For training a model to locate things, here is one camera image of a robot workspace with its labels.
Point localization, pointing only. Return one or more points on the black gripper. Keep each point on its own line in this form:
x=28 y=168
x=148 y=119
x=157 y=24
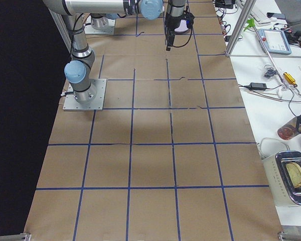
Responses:
x=172 y=22

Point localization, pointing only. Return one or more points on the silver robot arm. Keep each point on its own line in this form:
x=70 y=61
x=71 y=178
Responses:
x=82 y=18

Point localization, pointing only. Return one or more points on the green plastic clip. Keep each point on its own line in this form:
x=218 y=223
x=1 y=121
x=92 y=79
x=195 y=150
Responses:
x=250 y=25

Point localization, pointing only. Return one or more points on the black power adapter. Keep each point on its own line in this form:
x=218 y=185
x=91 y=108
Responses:
x=258 y=86

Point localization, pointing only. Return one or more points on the white keyboard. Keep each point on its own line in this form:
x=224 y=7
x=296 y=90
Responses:
x=260 y=18

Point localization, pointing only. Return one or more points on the brown paper table cover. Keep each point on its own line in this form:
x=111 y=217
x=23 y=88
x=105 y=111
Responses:
x=171 y=157

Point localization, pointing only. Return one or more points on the blue teach pendant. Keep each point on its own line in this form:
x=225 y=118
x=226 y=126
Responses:
x=275 y=41

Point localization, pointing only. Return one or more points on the long grabber stick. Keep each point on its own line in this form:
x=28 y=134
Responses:
x=284 y=83

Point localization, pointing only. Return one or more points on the white toaster with bread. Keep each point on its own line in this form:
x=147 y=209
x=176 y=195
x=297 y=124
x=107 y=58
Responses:
x=283 y=191

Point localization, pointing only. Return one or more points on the toast slice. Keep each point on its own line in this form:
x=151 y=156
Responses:
x=294 y=171

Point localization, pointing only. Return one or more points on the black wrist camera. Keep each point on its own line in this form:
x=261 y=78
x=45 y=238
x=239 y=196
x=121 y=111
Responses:
x=188 y=17

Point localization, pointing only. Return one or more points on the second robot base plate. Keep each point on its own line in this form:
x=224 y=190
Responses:
x=99 y=26

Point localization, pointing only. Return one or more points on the aluminium frame post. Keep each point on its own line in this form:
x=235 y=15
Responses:
x=246 y=10

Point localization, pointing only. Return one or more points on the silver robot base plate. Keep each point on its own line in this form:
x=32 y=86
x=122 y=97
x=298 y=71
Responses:
x=92 y=99

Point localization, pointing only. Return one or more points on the yellow handled tool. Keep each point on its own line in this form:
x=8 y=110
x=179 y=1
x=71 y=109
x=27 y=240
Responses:
x=290 y=79

